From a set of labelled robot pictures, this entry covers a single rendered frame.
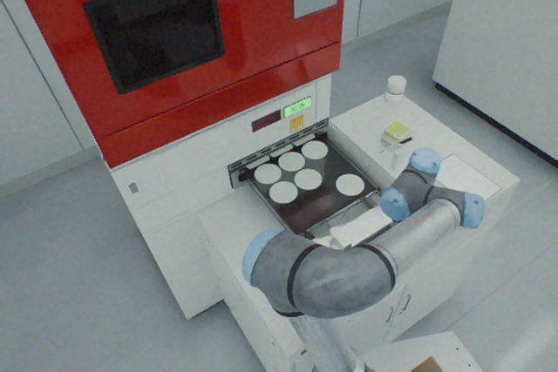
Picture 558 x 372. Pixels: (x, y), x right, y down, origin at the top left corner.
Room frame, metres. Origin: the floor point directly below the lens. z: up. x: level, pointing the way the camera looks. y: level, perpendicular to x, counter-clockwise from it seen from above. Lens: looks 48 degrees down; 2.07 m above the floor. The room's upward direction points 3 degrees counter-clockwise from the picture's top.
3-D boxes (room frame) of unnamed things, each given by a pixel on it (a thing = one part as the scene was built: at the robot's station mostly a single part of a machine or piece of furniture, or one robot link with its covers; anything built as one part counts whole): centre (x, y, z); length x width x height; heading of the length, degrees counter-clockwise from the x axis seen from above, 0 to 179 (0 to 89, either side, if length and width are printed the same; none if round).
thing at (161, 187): (1.05, 0.16, 1.02); 0.82 x 0.03 x 0.40; 120
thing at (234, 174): (1.13, 0.00, 0.89); 0.44 x 0.02 x 0.10; 120
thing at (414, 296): (0.91, -0.24, 0.41); 0.97 x 0.64 x 0.82; 120
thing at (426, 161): (0.68, -0.35, 1.28); 0.09 x 0.08 x 0.11; 138
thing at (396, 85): (1.35, -0.48, 1.01); 0.07 x 0.07 x 0.10
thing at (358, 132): (1.07, -0.51, 0.89); 0.62 x 0.35 x 0.14; 30
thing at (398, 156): (0.99, -0.39, 1.03); 0.06 x 0.04 x 0.13; 30
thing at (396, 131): (1.10, -0.43, 1.00); 0.07 x 0.07 x 0.07; 39
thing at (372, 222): (0.78, -0.25, 0.87); 0.36 x 0.08 x 0.03; 120
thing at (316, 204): (1.00, -0.10, 0.90); 0.34 x 0.34 x 0.01; 30
